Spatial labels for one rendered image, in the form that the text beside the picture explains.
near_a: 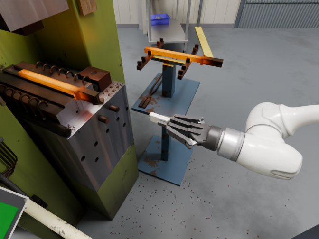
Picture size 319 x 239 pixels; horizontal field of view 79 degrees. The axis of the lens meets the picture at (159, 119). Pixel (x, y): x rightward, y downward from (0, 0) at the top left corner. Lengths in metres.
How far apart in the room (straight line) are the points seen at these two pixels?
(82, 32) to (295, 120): 0.88
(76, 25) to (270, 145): 0.87
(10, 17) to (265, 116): 0.74
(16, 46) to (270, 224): 1.86
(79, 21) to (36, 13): 0.33
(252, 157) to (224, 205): 1.08
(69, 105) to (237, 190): 1.36
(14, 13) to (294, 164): 0.79
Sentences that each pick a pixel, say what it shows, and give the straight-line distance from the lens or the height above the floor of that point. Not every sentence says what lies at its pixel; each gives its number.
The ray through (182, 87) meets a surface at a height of 0.72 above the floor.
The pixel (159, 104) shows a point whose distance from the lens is 1.12.
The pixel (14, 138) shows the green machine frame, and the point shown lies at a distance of 0.90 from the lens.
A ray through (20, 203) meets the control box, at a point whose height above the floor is 0.97.
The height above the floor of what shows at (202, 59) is 1.00.
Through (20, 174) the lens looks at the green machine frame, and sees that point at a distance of 1.00.
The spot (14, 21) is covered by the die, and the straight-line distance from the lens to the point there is 0.65.
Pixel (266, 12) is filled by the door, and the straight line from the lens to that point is 4.54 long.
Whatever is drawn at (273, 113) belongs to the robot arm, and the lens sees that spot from 0.68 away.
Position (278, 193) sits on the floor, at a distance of 1.84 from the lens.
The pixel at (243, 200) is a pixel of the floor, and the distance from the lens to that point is 1.69.
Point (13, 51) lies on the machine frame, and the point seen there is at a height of 1.02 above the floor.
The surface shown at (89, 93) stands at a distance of 0.76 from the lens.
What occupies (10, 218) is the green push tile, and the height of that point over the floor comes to 0.98.
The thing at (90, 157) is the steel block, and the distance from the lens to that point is 0.93.
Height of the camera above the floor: 1.46
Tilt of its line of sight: 46 degrees down
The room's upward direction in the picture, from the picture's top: straight up
